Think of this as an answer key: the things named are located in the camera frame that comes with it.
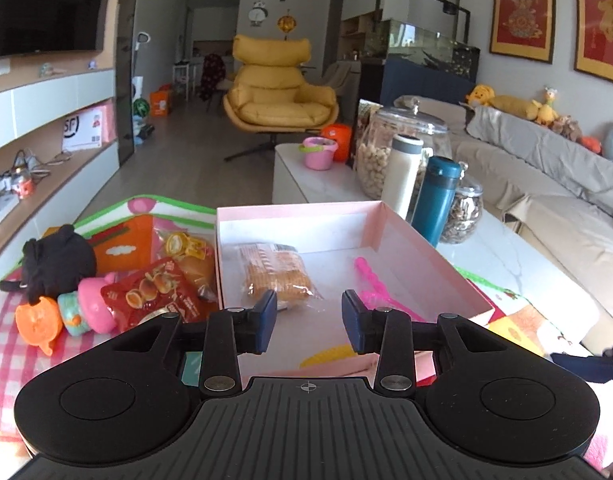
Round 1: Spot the wooden wall shelf unit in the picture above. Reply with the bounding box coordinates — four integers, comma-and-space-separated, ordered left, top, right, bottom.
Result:
0, 0, 121, 280

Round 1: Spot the yellow corn toy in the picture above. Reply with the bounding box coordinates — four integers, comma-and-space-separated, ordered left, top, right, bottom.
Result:
300, 344, 357, 368

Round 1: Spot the white thermos bottle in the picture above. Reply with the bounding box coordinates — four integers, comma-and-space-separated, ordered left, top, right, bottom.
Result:
381, 134, 424, 219

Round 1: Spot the yellow plush bear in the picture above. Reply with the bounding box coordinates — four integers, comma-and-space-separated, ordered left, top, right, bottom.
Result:
465, 84, 539, 122

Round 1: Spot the pink plastic stick toy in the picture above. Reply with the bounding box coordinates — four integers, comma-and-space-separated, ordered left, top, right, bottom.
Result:
354, 257, 424, 322

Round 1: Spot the glass fish tank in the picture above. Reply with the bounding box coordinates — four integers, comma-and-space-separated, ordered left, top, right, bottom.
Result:
360, 20, 480, 105

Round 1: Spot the grey sofa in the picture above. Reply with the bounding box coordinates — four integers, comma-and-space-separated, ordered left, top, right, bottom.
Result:
395, 96, 613, 353

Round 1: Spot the white SF envelope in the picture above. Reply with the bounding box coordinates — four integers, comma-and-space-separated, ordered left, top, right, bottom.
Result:
61, 105, 110, 152

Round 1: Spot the pink toy bucket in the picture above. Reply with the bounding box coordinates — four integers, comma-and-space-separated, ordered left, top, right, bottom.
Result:
299, 136, 338, 171

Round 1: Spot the orange bag on floor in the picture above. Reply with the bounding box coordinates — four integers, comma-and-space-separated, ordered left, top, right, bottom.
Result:
149, 87, 173, 117

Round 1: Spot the orange pumpkin toy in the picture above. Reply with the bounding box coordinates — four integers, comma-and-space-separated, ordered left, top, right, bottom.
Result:
15, 296, 64, 356

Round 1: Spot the white power strip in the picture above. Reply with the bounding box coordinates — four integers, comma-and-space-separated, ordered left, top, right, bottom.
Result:
0, 193, 20, 225

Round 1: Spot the red snack bag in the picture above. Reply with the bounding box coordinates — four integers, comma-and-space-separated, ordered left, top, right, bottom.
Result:
101, 257, 213, 332

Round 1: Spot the yellow plush duck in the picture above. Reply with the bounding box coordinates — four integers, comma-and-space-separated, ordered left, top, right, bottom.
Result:
533, 87, 559, 128

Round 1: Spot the pink and teal toy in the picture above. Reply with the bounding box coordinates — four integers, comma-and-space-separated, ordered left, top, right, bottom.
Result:
57, 273, 118, 336

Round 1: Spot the black plush toy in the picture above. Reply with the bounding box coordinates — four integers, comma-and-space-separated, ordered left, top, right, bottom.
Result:
0, 224, 97, 306

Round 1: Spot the packaged waffle biscuit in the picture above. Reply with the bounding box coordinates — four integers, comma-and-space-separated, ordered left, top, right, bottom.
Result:
237, 243, 320, 310

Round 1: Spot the orange plastic container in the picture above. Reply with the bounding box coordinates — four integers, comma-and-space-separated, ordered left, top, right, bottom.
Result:
322, 124, 352, 164

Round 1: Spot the panda wall clock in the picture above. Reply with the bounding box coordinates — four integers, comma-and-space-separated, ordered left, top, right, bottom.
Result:
248, 1, 268, 27

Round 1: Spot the small glass seed jar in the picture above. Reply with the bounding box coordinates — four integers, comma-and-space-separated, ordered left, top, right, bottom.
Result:
440, 162, 485, 244

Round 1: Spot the yellow lounge chair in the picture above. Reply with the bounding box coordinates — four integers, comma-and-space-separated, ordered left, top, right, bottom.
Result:
223, 35, 339, 162

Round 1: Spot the teal thermos bottle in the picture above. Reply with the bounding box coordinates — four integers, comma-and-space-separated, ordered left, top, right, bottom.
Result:
412, 156, 462, 247

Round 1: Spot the pink cardboard box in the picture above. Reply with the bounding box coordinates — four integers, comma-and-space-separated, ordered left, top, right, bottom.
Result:
215, 202, 494, 379

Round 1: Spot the large glass nut jar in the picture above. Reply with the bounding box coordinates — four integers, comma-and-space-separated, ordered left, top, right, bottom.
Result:
354, 96, 453, 200

